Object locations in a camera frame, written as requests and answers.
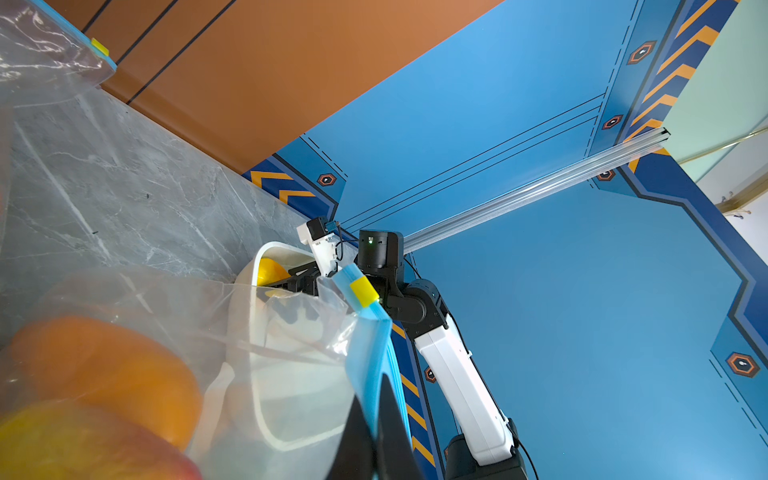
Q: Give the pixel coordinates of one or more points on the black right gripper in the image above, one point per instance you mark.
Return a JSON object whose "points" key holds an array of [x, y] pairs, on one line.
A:
{"points": [[379, 257]]}

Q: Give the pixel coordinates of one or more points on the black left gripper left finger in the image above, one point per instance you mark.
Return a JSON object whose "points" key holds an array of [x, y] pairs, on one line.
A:
{"points": [[355, 456]]}

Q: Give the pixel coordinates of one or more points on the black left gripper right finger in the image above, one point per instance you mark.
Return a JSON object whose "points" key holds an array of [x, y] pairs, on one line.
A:
{"points": [[394, 456]]}

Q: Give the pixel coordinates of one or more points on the yellow orange mango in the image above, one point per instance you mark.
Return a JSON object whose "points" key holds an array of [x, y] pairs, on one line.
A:
{"points": [[271, 274]]}

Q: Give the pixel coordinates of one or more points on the spare clear zip-top bag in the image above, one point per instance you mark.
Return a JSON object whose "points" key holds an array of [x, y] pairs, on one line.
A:
{"points": [[189, 316]]}

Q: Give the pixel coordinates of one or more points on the red apple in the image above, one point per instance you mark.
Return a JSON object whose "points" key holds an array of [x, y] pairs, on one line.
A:
{"points": [[65, 440]]}

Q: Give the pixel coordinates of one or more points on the clear zip-top bag blue zipper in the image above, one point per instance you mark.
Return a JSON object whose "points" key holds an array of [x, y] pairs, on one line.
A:
{"points": [[44, 58]]}

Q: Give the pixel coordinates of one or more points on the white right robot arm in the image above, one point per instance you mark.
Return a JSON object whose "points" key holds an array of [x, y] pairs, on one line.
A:
{"points": [[487, 445]]}

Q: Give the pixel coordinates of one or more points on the white fruit bowl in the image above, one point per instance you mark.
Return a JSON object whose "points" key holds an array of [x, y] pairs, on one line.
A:
{"points": [[288, 350]]}

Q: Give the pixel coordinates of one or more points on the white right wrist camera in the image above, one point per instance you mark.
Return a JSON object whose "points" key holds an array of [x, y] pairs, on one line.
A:
{"points": [[319, 234]]}

